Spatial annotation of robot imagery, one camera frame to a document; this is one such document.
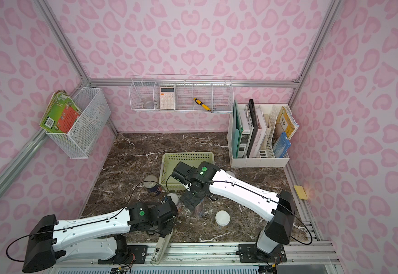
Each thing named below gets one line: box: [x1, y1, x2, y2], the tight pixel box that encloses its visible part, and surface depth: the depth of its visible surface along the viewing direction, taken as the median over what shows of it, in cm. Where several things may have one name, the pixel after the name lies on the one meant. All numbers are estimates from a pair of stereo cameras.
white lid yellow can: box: [214, 210, 231, 227], surface depth 78 cm
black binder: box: [246, 98, 259, 159], surface depth 91 cm
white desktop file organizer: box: [227, 103, 290, 168], surface depth 98 cm
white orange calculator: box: [159, 86, 176, 110], surface depth 97 cm
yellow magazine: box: [276, 105, 300, 140], surface depth 95 cm
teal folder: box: [232, 100, 244, 159], surface depth 86 cm
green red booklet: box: [39, 89, 83, 134], surface depth 73 cm
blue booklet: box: [273, 131, 292, 159], surface depth 97 cm
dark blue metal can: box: [143, 174, 162, 197], surface depth 88 cm
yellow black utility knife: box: [193, 97, 211, 111], surface depth 100 cm
